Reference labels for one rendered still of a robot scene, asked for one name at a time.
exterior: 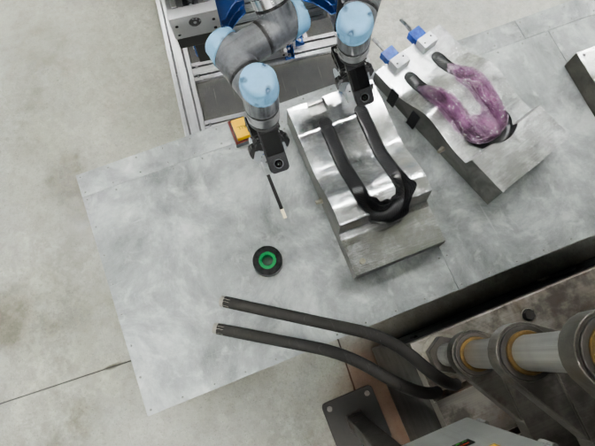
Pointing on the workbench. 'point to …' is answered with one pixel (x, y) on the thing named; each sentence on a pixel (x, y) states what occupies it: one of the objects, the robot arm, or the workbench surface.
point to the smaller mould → (583, 74)
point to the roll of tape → (265, 257)
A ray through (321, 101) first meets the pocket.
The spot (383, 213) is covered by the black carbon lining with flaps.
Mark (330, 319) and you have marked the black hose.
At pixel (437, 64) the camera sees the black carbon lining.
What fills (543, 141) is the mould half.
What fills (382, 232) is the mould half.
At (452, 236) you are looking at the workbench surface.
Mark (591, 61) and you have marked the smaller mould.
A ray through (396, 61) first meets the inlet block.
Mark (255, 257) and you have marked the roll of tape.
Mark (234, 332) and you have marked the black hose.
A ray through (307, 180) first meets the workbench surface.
